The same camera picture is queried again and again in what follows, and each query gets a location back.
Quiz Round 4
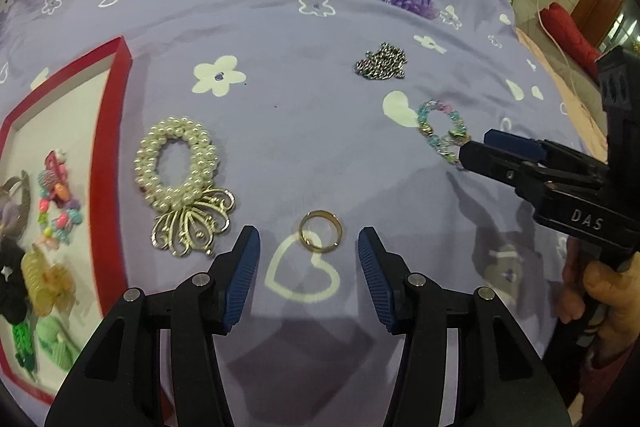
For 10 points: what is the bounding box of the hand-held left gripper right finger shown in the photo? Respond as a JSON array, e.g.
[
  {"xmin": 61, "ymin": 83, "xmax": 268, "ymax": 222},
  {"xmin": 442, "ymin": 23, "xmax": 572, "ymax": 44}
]
[{"xmin": 357, "ymin": 227, "xmax": 572, "ymax": 427}]

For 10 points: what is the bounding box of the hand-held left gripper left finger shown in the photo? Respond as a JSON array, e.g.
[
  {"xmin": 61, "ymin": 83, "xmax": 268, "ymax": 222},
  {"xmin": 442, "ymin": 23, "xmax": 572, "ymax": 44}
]
[{"xmin": 44, "ymin": 225, "xmax": 261, "ymax": 427}]

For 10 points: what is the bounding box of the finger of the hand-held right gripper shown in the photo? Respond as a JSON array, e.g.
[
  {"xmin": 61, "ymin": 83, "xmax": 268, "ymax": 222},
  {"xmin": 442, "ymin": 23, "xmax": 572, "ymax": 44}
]
[
  {"xmin": 457, "ymin": 141, "xmax": 561, "ymax": 210},
  {"xmin": 483, "ymin": 129, "xmax": 610, "ymax": 172}
]

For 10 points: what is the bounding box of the gold ring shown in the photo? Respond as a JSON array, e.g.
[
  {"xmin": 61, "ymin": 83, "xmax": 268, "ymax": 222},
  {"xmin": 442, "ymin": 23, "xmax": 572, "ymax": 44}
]
[{"xmin": 298, "ymin": 209, "xmax": 345, "ymax": 253}]

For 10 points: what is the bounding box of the iridescent chain bracelet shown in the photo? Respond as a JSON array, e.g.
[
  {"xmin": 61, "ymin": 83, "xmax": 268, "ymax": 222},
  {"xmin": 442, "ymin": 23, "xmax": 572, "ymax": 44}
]
[{"xmin": 416, "ymin": 99, "xmax": 471, "ymax": 168}]

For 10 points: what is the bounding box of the colourful bead bracelet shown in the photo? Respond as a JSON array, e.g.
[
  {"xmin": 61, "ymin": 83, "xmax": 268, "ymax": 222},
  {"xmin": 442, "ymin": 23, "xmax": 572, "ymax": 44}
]
[{"xmin": 36, "ymin": 169, "xmax": 82, "ymax": 248}]

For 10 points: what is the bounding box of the yellow hair claw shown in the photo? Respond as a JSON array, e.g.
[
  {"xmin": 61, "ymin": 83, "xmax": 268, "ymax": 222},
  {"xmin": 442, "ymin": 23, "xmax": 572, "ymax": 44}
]
[{"xmin": 21, "ymin": 246, "xmax": 79, "ymax": 319}]

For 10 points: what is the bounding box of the light green hair tie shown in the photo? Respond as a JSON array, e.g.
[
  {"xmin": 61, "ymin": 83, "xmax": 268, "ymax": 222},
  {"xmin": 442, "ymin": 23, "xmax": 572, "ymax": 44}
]
[{"xmin": 36, "ymin": 316, "xmax": 84, "ymax": 368}]

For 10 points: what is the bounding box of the red shallow box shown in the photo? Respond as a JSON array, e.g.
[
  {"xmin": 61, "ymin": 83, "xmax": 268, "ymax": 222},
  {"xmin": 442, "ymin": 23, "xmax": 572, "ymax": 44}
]
[{"xmin": 0, "ymin": 36, "xmax": 132, "ymax": 407}]

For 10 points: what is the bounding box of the pink hair clip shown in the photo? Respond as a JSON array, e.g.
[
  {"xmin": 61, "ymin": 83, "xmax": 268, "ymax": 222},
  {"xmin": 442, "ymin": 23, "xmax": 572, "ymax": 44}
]
[{"xmin": 44, "ymin": 149, "xmax": 69, "ymax": 183}]

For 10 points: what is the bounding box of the green braided bracelet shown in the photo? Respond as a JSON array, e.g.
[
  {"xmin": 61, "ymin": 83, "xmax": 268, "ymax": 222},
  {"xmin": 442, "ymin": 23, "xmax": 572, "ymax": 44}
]
[{"xmin": 11, "ymin": 322, "xmax": 39, "ymax": 371}]

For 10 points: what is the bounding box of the black scrunchie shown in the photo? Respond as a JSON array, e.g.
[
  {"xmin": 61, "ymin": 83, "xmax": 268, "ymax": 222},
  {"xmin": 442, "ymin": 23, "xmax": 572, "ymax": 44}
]
[{"xmin": 0, "ymin": 239, "xmax": 32, "ymax": 326}]

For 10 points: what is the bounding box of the person's right hand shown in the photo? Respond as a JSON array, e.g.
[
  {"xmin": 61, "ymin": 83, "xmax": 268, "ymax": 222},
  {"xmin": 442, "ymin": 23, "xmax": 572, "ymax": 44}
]
[{"xmin": 556, "ymin": 237, "xmax": 640, "ymax": 349}]

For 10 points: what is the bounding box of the red cushion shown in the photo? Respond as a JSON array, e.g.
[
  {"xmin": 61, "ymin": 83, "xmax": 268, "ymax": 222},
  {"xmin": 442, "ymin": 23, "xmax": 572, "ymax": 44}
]
[{"xmin": 542, "ymin": 2, "xmax": 601, "ymax": 68}]

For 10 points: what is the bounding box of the brown wooden furniture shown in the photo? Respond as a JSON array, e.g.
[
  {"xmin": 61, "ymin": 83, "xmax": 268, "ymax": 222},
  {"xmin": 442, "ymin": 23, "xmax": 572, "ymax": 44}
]
[{"xmin": 572, "ymin": 0, "xmax": 632, "ymax": 54}]

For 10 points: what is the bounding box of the silver chain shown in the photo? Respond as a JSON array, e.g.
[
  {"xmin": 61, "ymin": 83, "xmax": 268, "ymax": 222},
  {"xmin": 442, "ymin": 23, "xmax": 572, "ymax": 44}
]
[{"xmin": 355, "ymin": 42, "xmax": 407, "ymax": 82}]

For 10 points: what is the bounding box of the pearl bracelet with silver ornament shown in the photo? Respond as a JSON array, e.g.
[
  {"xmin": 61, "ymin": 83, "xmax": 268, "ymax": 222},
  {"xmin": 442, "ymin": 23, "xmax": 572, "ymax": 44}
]
[{"xmin": 133, "ymin": 116, "xmax": 237, "ymax": 257}]

